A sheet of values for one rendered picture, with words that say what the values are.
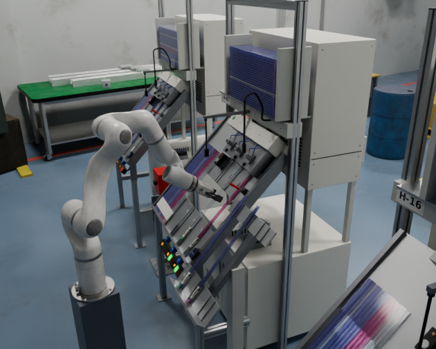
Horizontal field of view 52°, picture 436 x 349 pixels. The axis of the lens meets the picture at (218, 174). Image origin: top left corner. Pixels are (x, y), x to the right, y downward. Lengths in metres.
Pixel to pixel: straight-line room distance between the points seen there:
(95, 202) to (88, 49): 4.99
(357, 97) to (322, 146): 0.29
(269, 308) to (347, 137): 1.02
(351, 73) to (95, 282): 1.51
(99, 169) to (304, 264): 1.25
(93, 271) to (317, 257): 1.20
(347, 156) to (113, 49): 5.01
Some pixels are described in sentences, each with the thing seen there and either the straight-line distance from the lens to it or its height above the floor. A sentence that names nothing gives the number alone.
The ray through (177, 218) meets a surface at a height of 0.77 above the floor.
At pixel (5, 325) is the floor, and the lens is 3.26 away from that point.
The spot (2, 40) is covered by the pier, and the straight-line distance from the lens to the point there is 6.32.
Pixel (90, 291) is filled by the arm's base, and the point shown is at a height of 0.73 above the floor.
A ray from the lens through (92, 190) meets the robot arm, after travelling 1.89.
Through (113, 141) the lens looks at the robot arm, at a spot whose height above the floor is 1.40.
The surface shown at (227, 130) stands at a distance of 2.63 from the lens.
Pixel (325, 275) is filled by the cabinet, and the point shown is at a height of 0.44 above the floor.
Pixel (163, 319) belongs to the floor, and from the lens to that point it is 3.01.
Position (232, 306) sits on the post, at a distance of 2.06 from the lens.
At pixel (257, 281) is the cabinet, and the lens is 2.42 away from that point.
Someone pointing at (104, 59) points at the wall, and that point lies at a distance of 6.83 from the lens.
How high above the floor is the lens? 1.97
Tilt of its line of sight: 23 degrees down
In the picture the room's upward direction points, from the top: 1 degrees counter-clockwise
